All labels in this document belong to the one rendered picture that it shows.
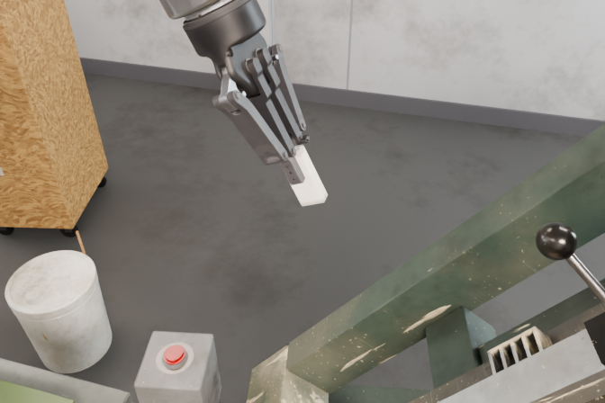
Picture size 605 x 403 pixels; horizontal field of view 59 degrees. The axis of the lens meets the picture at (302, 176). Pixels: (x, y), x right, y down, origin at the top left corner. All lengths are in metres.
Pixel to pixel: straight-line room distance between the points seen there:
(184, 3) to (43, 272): 1.74
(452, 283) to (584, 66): 2.83
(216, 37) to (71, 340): 1.74
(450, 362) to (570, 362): 0.25
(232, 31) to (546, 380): 0.48
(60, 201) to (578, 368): 2.32
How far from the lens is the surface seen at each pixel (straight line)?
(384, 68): 3.55
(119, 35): 4.18
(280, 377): 1.04
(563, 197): 0.78
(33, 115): 2.41
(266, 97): 0.53
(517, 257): 0.84
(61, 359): 2.22
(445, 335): 0.89
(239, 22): 0.50
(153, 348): 1.07
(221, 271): 2.48
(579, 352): 0.65
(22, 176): 2.63
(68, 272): 2.12
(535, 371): 0.67
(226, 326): 2.27
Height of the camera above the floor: 1.77
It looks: 36 degrees down
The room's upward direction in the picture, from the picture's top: straight up
